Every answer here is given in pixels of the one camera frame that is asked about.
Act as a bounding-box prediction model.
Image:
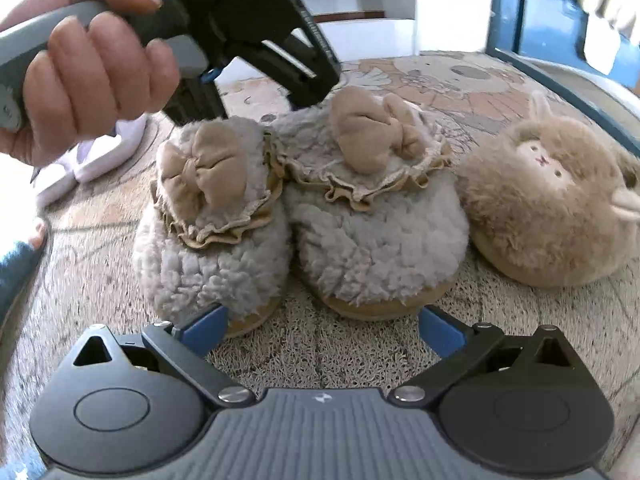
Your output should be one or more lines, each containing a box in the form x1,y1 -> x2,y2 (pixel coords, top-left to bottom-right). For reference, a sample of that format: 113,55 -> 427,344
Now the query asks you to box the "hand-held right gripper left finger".
69,304 -> 257,407

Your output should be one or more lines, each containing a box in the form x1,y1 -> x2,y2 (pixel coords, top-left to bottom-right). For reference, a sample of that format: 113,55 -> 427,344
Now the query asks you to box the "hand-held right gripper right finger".
390,304 -> 572,407

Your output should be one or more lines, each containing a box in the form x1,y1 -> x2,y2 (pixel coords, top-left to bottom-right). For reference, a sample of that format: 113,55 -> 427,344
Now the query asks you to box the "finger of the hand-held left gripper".
162,67 -> 230,127
250,5 -> 342,111

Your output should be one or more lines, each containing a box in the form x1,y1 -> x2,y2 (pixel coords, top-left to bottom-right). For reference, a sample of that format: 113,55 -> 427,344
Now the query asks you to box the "grey fluffy bow slipper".
272,85 -> 471,321
132,117 -> 291,338

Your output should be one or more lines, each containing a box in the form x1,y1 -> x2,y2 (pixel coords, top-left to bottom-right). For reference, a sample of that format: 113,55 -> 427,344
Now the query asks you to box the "brown plush animal slipper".
455,91 -> 640,288

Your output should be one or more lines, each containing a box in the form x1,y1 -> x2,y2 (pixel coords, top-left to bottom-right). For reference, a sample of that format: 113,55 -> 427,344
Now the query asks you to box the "person's left hand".
0,0 -> 182,168

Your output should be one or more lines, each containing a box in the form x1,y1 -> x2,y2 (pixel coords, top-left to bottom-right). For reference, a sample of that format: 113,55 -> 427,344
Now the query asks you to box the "printed cartoon doormat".
0,52 -> 640,411

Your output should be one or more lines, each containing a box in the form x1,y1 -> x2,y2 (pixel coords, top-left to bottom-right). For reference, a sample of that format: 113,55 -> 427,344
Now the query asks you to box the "person's bare foot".
29,219 -> 49,252

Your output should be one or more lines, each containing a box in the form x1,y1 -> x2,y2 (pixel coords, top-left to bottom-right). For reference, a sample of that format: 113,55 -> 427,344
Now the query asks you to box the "blue knit slipper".
0,240 -> 46,322

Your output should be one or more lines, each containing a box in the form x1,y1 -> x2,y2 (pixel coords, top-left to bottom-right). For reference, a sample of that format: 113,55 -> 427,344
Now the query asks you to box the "blue door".
517,0 -> 596,61

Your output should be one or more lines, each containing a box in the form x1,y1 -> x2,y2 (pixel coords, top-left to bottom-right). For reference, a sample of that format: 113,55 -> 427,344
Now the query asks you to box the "white paper sheet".
581,10 -> 626,77

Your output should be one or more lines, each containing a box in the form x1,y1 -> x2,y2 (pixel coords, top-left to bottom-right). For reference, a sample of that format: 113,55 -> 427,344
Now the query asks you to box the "blue door frame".
486,0 -> 640,143

